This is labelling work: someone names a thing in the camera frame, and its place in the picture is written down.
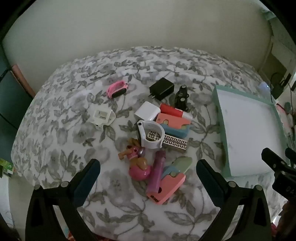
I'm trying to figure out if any pink cloth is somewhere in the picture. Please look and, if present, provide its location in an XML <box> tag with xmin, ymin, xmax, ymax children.
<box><xmin>276</xmin><ymin>103</ymin><xmax>296</xmax><ymax>139</ymax></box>

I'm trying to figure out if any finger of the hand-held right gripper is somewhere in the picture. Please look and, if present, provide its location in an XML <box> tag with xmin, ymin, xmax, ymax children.
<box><xmin>261</xmin><ymin>148</ymin><xmax>292</xmax><ymax>173</ymax></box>
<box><xmin>285</xmin><ymin>147</ymin><xmax>296</xmax><ymax>164</ymax></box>

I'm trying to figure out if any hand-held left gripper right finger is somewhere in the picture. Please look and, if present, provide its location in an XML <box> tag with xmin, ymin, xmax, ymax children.
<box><xmin>196</xmin><ymin>159</ymin><xmax>272</xmax><ymax>241</ymax></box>

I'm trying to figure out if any teal rimmed white tray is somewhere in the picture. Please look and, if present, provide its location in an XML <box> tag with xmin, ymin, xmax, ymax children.
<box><xmin>213</xmin><ymin>85</ymin><xmax>286</xmax><ymax>178</ymax></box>

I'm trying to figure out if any purple tube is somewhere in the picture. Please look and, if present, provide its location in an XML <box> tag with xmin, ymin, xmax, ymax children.
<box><xmin>146</xmin><ymin>150</ymin><xmax>166</xmax><ymax>195</ymax></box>

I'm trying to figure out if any black charger plug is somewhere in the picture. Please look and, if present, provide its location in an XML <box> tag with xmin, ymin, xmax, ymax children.
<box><xmin>149</xmin><ymin>77</ymin><xmax>175</xmax><ymax>101</ymax></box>

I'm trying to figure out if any black gold patterned lighter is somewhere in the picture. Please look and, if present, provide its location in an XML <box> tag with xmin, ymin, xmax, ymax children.
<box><xmin>147</xmin><ymin>130</ymin><xmax>188</xmax><ymax>153</ymax></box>

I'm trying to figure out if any green packet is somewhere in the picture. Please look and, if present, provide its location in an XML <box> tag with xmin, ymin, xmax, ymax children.
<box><xmin>0</xmin><ymin>158</ymin><xmax>16</xmax><ymax>178</ymax></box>

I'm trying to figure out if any white plastic holder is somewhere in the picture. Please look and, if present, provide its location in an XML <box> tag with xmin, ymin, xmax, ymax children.
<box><xmin>91</xmin><ymin>108</ymin><xmax>116</xmax><ymax>127</ymax></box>

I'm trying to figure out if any white shelf unit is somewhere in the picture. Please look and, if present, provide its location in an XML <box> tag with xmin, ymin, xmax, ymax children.
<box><xmin>259</xmin><ymin>7</ymin><xmax>296</xmax><ymax>77</ymax></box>

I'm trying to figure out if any pink toy dog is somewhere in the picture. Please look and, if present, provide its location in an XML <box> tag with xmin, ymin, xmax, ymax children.
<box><xmin>118</xmin><ymin>138</ymin><xmax>153</xmax><ymax>181</ymax></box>

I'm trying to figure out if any dark cabinet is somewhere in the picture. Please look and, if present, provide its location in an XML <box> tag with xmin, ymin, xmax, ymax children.
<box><xmin>0</xmin><ymin>44</ymin><xmax>35</xmax><ymax>130</ymax></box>

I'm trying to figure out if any white device with light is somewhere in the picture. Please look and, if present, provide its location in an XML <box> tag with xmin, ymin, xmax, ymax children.
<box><xmin>259</xmin><ymin>82</ymin><xmax>271</xmax><ymax>95</ymax></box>

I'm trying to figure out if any black power adapter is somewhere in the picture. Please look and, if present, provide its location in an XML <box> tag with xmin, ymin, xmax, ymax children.
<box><xmin>271</xmin><ymin>73</ymin><xmax>292</xmax><ymax>100</ymax></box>

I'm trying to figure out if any white charger cube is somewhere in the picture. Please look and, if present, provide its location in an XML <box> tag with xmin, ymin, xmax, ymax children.
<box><xmin>134</xmin><ymin>101</ymin><xmax>161</xmax><ymax>121</ymax></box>

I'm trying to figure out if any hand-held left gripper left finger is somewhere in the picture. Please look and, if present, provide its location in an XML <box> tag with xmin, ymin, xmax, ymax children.
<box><xmin>25</xmin><ymin>159</ymin><xmax>101</xmax><ymax>241</ymax></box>

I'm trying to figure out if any black toy car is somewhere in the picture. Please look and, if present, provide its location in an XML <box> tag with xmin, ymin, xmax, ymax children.
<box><xmin>174</xmin><ymin>85</ymin><xmax>189</xmax><ymax>111</ymax></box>

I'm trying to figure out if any grey floral blanket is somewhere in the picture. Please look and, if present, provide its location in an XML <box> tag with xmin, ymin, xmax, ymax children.
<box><xmin>11</xmin><ymin>46</ymin><xmax>287</xmax><ymax>241</ymax></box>

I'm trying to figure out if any brown wooden rail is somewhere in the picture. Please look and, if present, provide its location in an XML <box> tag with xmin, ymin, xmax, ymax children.
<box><xmin>10</xmin><ymin>64</ymin><xmax>36</xmax><ymax>98</ymax></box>

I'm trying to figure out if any pink smartwatch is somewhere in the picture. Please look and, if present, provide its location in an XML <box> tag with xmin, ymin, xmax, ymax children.
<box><xmin>107</xmin><ymin>80</ymin><xmax>129</xmax><ymax>99</ymax></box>

